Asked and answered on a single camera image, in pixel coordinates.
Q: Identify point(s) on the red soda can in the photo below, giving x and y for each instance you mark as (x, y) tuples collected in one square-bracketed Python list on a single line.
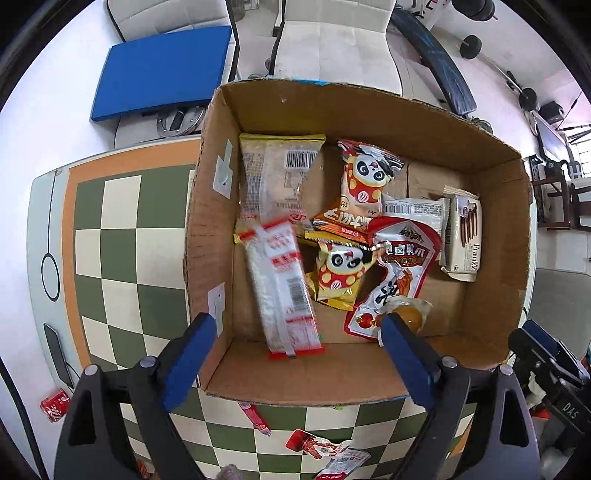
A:
[(55, 401)]

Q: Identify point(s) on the chrome dumbbell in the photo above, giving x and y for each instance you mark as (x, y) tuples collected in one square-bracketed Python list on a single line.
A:
[(482, 125)]

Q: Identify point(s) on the black sit-up bench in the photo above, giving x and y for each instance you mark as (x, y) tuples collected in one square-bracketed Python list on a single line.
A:
[(438, 60)]

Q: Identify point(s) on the large red chicken feet packet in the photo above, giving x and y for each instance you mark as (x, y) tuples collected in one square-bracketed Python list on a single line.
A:
[(401, 267)]

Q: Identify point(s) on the beige translucent snack packet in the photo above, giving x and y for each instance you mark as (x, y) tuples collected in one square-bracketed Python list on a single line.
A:
[(272, 184)]

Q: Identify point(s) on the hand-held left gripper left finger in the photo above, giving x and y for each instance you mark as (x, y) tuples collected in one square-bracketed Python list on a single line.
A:
[(189, 360)]

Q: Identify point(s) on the long floor barbell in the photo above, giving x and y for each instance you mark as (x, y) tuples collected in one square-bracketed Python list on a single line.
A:
[(471, 46)]

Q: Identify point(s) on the red sausage stick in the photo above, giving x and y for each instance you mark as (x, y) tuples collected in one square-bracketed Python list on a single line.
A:
[(256, 417)]

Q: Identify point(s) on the yellow panda snack packet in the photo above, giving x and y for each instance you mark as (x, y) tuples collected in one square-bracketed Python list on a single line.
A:
[(339, 272)]

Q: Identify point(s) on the cardboard box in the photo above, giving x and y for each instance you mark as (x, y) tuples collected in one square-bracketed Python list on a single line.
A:
[(346, 110)]

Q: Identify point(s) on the tall white padded chair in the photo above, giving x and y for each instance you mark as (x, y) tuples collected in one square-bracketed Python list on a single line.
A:
[(332, 46)]

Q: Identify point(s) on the small red snack packet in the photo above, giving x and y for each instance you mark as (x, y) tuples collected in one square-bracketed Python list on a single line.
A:
[(309, 445)]

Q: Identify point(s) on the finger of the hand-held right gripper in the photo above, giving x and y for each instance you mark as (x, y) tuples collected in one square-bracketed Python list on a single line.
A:
[(540, 364), (549, 339)]

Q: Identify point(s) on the grey white snack packet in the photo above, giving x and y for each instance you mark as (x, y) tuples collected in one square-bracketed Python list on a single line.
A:
[(415, 210)]

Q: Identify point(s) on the white goose plush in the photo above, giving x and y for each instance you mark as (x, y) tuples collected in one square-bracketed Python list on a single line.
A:
[(536, 392)]

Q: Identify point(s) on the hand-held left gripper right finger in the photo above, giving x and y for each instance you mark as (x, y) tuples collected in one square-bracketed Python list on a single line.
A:
[(406, 360)]

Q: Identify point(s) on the white chocolate stick box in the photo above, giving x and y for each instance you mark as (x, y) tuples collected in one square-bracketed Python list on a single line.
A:
[(464, 240)]

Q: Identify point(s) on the chair with blue cushion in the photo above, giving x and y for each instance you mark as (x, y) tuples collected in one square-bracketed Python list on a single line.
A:
[(152, 14)]

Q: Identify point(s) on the clear packet with red label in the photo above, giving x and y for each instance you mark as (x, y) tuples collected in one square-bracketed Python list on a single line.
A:
[(344, 464)]

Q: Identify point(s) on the racked barbell with black plates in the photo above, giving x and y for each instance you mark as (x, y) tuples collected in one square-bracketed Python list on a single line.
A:
[(480, 8)]

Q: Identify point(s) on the checkered table mat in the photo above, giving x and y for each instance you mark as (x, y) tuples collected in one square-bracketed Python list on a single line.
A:
[(120, 258)]

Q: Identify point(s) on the long white red-label packet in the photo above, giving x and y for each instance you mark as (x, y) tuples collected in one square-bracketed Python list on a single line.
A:
[(284, 295)]

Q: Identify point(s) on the black speaker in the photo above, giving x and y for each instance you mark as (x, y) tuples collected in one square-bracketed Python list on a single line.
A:
[(552, 113)]

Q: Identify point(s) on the black smartphone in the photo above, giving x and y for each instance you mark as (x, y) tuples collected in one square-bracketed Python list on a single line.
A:
[(57, 353)]

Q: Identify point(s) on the orange panda snack packet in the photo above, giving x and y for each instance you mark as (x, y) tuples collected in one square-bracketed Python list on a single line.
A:
[(369, 177)]

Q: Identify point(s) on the dark wooden chair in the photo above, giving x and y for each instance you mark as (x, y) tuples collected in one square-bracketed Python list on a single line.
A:
[(554, 184)]

